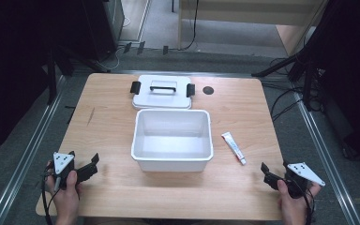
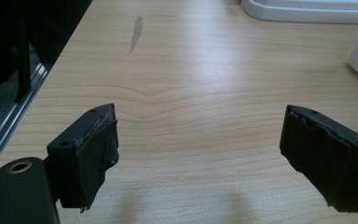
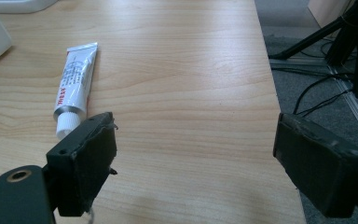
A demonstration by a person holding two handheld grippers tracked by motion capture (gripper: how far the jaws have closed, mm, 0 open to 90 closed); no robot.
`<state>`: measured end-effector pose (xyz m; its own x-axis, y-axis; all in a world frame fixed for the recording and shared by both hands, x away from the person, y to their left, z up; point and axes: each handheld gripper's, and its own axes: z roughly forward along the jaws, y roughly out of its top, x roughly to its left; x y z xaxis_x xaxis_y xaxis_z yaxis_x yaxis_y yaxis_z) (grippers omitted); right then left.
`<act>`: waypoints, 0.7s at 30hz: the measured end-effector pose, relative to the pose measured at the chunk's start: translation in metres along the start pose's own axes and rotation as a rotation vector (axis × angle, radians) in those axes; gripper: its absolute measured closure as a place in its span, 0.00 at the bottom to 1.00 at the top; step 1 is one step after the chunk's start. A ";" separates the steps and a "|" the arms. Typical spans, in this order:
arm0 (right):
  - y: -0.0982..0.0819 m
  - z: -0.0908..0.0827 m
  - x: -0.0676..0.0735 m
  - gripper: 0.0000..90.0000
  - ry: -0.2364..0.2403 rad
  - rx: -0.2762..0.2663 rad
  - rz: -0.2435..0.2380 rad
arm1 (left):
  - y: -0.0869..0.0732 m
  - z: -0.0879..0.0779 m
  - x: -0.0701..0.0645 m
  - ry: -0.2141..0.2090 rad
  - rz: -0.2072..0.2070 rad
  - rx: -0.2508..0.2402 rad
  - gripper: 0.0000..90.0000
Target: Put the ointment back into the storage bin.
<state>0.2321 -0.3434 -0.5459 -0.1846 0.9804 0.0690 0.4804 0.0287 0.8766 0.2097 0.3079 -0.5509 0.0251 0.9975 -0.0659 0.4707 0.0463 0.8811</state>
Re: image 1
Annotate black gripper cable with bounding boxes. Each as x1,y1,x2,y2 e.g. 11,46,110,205
40,165,60,225
280,177,316,225

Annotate black hanging cable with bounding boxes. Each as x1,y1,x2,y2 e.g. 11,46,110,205
181,0,201,52

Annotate person's right hand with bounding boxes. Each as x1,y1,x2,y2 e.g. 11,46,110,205
277,179,323,225

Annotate white lid with black handle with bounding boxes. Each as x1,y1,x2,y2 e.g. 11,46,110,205
129,74,197,111

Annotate white ointment tube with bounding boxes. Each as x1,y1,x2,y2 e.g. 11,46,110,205
220,131,248,166

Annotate metal floor rail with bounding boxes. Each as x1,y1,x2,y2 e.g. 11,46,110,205
292,82,360,225
0,74,68,225

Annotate black curtain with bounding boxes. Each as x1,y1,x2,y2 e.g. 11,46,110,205
312,0,360,170
0,0,85,160

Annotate person's left hand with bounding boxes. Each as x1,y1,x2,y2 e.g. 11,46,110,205
45,160,83,225

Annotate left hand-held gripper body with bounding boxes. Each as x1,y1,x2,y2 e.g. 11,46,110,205
52,151,78,191

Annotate black cabinet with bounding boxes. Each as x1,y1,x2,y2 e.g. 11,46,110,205
80,0,126,62

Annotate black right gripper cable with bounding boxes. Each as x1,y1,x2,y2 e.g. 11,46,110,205
280,177,316,225

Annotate black tripod stand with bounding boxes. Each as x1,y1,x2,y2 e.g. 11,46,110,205
251,0,338,112

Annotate light wooden furniture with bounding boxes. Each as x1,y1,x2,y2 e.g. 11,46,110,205
177,0,330,56

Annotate white plastic storage box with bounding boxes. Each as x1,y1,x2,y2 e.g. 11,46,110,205
130,108,215,173

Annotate white floor cable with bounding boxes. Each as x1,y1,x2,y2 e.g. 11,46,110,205
96,17,132,72

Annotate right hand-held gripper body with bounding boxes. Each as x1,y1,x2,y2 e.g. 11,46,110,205
281,160,326,200

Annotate black floor cables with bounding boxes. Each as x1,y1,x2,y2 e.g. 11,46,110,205
268,57,323,123

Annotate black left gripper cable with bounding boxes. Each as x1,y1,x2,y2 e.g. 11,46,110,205
40,165,60,225

